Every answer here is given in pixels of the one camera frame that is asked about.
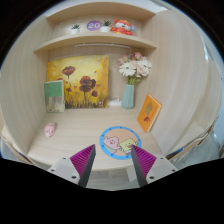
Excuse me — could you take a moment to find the white light bar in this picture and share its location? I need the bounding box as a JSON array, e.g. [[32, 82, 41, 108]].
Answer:
[[74, 43, 131, 49]]

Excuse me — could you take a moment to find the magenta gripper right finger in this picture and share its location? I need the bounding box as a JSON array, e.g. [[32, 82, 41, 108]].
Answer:
[[130, 144, 178, 188]]

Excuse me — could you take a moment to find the white power adapter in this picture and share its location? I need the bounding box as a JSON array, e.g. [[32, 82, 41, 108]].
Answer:
[[108, 96, 121, 107]]

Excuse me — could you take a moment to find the yellow poppy painting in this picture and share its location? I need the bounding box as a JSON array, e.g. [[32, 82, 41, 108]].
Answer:
[[47, 55, 109, 109]]

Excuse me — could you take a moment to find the red fortune doll figure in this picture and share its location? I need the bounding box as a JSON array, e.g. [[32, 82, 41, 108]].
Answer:
[[110, 19, 136, 36]]

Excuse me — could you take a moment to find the pink white flower bouquet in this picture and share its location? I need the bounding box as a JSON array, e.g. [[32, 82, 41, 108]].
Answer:
[[118, 52, 152, 85]]

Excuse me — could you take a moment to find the purple round number sign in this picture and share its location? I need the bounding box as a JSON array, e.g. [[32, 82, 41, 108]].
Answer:
[[87, 20, 102, 31]]

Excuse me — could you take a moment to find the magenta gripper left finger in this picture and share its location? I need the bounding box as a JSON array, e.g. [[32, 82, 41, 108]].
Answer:
[[47, 143, 97, 188]]

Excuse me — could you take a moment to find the pink computer mouse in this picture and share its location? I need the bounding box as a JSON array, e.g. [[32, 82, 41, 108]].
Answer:
[[44, 122, 56, 137]]

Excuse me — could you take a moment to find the green white book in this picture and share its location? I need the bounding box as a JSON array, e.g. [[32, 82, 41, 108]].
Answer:
[[44, 80, 65, 113]]

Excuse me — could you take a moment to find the round cartoon mouse pad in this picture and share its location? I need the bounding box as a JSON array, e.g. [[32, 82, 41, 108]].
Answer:
[[100, 126, 141, 160]]

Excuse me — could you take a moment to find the small potted plant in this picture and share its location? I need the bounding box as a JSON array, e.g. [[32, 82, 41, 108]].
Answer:
[[100, 20, 111, 32], [71, 24, 81, 34]]

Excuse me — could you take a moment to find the orange book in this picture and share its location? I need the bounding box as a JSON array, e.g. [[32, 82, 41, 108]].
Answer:
[[137, 95, 162, 132]]

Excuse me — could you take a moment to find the light blue vase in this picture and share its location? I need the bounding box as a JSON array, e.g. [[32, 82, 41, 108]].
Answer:
[[121, 84, 134, 110]]

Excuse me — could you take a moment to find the left small potted plant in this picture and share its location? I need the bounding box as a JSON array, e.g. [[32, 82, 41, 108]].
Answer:
[[71, 24, 81, 34]]

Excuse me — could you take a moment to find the right small potted plant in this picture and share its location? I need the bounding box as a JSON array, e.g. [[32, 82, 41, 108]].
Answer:
[[100, 20, 111, 32]]

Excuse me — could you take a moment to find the wooden wall shelf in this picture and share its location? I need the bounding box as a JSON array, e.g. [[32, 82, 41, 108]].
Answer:
[[34, 32, 158, 52]]

